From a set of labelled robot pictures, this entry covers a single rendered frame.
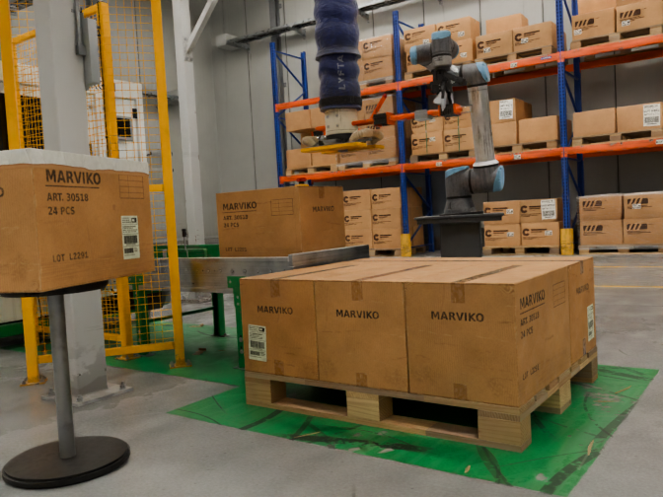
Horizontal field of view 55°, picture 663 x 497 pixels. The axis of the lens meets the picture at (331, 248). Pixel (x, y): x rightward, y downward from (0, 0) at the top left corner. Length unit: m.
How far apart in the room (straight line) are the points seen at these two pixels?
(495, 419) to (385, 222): 9.28
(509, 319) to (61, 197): 1.42
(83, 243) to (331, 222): 1.70
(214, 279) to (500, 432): 1.86
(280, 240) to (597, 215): 7.24
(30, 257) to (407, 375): 1.28
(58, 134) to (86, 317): 0.85
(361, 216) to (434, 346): 9.41
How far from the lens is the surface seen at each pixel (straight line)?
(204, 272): 3.54
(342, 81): 3.30
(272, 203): 3.36
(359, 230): 11.62
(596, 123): 10.15
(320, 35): 3.38
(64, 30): 3.30
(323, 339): 2.48
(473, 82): 3.77
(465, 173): 3.83
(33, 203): 1.94
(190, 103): 6.59
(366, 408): 2.43
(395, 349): 2.31
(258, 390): 2.76
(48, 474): 2.28
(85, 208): 2.11
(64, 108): 3.21
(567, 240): 10.06
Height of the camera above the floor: 0.79
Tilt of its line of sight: 3 degrees down
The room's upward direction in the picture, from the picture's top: 3 degrees counter-clockwise
